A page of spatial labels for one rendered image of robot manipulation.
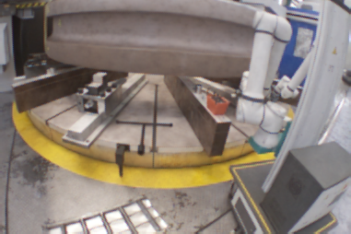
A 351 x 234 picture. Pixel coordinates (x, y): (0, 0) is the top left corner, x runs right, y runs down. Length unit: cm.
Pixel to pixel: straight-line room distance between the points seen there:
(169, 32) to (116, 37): 61
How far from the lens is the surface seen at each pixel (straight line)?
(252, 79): 122
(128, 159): 200
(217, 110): 164
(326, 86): 135
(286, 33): 131
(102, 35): 231
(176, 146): 183
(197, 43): 216
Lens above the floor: 141
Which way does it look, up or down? 24 degrees down
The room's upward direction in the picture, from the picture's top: 6 degrees clockwise
